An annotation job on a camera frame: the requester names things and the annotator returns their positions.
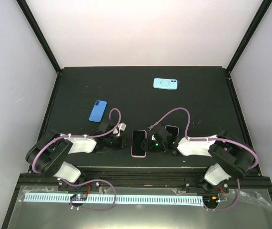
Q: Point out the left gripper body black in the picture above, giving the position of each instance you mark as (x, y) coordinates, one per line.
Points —
(116, 144)

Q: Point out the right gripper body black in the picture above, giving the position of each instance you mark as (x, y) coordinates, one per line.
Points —
(160, 147)

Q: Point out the lavender phone case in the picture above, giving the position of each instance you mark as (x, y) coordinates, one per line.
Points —
(178, 130)

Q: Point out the blue phone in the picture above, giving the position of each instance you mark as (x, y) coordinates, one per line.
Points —
(98, 111)

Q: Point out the light blue phone case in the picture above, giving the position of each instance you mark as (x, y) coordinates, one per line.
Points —
(166, 84)

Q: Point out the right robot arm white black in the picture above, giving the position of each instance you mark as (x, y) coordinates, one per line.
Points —
(232, 158)

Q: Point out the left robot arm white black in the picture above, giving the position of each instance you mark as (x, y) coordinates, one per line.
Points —
(49, 154)

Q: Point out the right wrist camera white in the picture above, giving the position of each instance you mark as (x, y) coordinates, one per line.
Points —
(153, 126)

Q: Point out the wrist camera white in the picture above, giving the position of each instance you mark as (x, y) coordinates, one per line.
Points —
(120, 128)
(153, 126)

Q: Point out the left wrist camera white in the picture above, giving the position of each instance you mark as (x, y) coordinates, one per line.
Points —
(120, 128)

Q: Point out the white slotted cable duct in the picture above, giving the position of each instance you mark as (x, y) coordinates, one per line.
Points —
(117, 199)

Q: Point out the left black frame post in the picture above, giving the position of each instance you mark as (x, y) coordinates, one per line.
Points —
(38, 33)

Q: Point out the black frame post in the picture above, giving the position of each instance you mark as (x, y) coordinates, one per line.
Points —
(259, 15)
(38, 33)

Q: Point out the right black frame post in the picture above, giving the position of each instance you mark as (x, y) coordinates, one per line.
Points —
(259, 15)

